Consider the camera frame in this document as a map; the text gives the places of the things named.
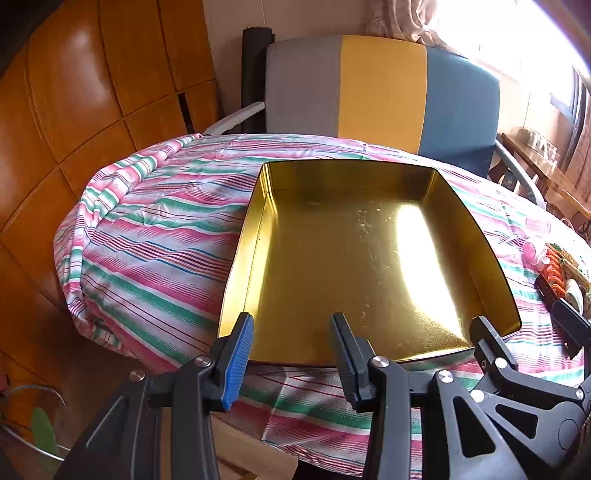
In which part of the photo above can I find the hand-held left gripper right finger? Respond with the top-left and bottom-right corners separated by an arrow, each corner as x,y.
329,313 -> 532,480

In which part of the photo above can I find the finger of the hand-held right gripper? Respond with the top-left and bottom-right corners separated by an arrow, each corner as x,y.
470,316 -> 520,384
551,299 -> 591,360

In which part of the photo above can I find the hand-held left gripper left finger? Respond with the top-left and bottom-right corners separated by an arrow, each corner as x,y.
54,312 -> 255,480

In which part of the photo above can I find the orange plastic rack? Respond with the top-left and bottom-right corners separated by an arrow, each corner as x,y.
537,244 -> 573,302

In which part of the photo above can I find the gold metal tin container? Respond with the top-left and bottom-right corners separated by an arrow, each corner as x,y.
218,161 -> 523,368

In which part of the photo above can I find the light wooden table base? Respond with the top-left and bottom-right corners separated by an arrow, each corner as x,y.
211,410 -> 299,480

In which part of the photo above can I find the wooden side table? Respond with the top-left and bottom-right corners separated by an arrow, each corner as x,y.
501,131 -> 591,219

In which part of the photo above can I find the pink green striped tablecloth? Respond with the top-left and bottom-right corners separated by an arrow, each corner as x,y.
53,133 -> 591,477

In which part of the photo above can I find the group of clear cups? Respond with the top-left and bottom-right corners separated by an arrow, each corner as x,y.
517,127 -> 562,156

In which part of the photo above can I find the green plastic item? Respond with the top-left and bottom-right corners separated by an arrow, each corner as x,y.
31,407 -> 60,457

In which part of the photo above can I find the grey yellow blue chair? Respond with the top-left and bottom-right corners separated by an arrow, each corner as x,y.
203,34 -> 549,206

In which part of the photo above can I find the bright window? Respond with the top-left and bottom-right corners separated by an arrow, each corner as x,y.
443,0 -> 591,134

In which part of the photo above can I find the beige patterned curtain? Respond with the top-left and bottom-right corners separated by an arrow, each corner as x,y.
365,0 -> 468,52

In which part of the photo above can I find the wire basket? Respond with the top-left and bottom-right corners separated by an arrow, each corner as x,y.
0,384 -> 66,463

